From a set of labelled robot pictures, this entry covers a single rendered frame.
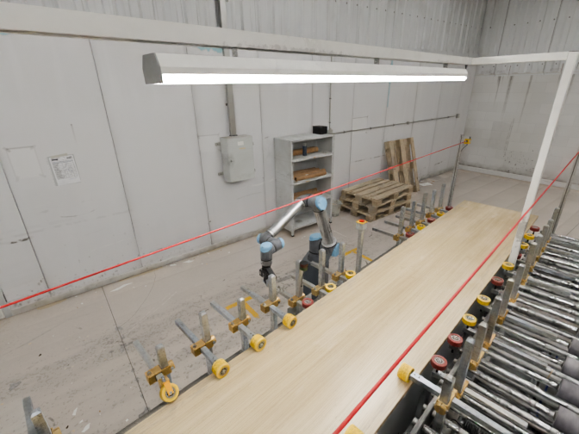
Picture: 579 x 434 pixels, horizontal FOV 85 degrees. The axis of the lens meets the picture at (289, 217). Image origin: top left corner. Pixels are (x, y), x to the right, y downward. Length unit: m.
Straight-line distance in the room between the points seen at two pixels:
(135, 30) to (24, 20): 0.23
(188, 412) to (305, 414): 0.54
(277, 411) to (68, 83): 3.57
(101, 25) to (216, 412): 1.54
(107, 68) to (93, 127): 0.63
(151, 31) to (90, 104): 3.10
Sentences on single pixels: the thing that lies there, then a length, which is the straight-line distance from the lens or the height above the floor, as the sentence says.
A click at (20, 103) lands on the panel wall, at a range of 4.09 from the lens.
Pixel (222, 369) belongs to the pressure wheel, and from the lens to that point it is 1.82.
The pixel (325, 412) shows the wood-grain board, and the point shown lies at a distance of 1.71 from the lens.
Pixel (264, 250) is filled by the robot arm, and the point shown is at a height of 1.17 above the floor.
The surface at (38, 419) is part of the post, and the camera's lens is 1.79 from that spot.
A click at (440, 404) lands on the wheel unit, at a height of 0.97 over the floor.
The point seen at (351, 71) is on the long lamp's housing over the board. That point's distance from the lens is 1.61.
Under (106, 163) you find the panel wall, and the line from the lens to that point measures 4.19.
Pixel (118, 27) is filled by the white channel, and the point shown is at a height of 2.43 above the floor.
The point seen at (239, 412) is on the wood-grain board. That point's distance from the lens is 1.72.
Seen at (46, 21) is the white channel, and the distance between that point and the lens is 0.99.
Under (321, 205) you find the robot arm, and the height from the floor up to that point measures 1.33.
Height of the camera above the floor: 2.29
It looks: 23 degrees down
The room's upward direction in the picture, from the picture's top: 1 degrees counter-clockwise
